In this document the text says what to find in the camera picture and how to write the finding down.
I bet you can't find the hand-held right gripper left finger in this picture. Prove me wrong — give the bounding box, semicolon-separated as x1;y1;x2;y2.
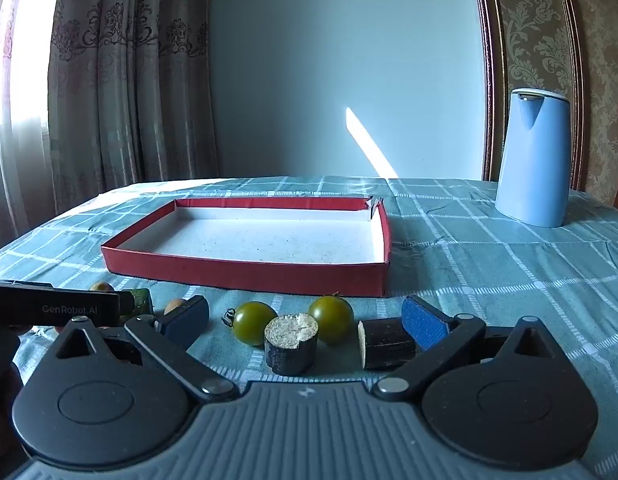
55;295;241;404

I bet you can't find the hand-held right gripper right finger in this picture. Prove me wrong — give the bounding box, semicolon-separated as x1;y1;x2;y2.
373;294;561;402

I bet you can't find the green cucumber piece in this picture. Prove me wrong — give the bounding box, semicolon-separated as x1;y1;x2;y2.
121;288;154;325

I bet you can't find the dark eggplant piece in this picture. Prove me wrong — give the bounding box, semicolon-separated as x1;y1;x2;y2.
357;318;416;371
263;313;319;376

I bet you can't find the green tomato with stem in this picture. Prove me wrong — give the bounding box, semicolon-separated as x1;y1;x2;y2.
222;301;279;346

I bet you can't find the red shallow cardboard box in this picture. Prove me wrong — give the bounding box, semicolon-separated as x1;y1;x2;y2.
101;196;393;298

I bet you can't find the teal checked tablecloth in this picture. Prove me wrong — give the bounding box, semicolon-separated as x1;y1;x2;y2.
0;176;618;480

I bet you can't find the blue electric kettle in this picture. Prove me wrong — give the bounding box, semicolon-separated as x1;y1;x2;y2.
495;88;573;228

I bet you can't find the patterned grey curtain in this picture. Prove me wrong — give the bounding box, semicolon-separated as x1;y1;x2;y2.
0;0;221;257

